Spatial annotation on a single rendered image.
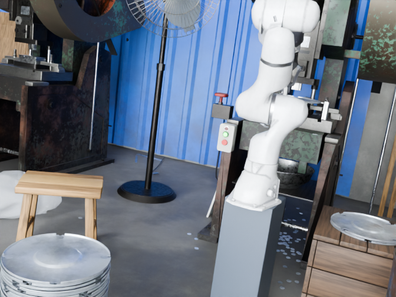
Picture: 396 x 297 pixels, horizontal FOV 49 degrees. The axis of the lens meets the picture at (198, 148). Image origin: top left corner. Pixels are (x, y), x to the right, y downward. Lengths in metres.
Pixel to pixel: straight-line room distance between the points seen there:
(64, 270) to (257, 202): 0.67
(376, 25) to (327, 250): 0.93
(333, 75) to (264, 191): 1.15
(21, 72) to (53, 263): 1.97
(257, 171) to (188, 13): 1.40
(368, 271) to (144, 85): 2.72
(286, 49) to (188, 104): 2.39
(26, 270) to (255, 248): 0.78
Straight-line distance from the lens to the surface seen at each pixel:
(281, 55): 1.43
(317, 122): 2.22
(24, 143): 2.89
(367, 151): 3.54
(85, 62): 3.23
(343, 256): 1.72
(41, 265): 1.27
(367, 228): 1.85
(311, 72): 2.28
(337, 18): 2.24
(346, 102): 2.60
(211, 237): 2.31
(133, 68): 4.01
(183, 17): 2.71
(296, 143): 2.16
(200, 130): 3.75
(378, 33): 2.00
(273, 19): 1.47
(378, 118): 3.51
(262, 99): 1.51
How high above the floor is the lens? 0.94
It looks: 12 degrees down
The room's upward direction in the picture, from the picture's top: 8 degrees clockwise
